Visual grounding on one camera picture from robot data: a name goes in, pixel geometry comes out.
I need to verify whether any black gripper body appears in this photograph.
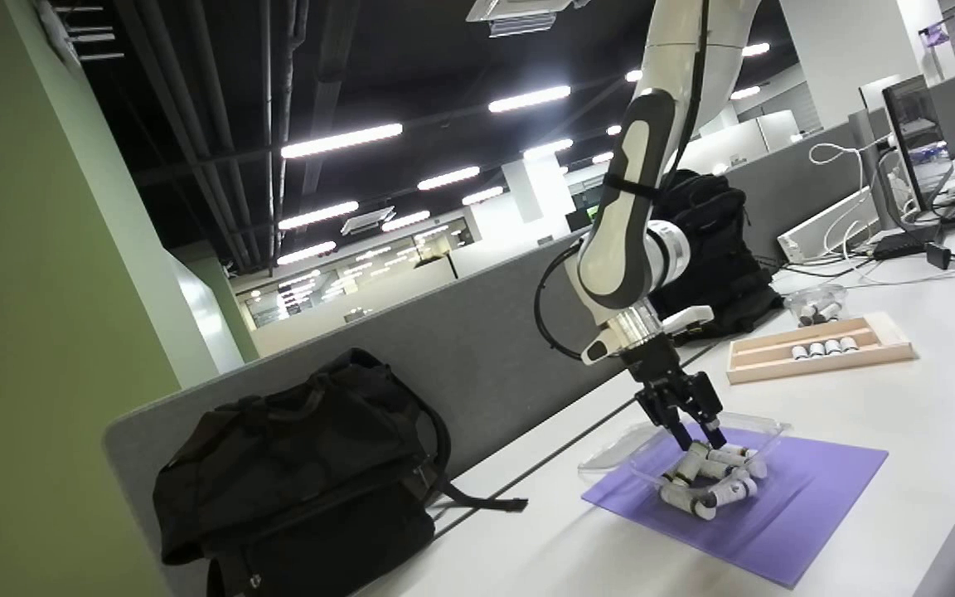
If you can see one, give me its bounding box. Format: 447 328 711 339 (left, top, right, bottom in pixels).
620 336 711 414

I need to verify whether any wooden tray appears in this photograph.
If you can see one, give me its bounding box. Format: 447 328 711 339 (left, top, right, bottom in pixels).
721 308 920 388

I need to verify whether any purple mat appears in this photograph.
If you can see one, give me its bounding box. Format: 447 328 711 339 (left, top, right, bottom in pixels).
579 425 893 592

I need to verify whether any round clear plastic tub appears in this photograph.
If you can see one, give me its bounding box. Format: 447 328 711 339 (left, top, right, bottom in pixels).
790 281 847 328

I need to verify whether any grey desk partition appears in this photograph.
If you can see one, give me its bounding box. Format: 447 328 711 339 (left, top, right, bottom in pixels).
101 114 889 597

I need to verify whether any black power adapter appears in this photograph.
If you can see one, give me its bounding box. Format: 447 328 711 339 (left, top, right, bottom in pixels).
868 224 925 265

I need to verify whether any ceiling fluorescent light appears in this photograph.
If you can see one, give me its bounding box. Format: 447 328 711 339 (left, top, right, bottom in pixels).
276 196 364 235
273 238 340 268
414 164 485 196
277 120 406 165
485 83 577 120

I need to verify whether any black laptop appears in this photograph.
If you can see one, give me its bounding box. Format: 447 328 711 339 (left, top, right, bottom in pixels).
878 60 955 226

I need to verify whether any black duffel bag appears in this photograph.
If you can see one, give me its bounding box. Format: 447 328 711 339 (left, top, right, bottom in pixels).
149 344 531 597

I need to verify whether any ceiling air conditioner unit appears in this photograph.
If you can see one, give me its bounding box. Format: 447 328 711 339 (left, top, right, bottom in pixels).
462 0 592 42

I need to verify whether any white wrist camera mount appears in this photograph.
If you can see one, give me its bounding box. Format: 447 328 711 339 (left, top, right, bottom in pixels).
579 306 720 367

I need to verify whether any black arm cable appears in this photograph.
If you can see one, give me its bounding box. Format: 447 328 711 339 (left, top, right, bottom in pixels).
531 235 618 365

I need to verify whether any white box with cables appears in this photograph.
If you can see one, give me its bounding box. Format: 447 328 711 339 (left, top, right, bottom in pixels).
772 183 882 268

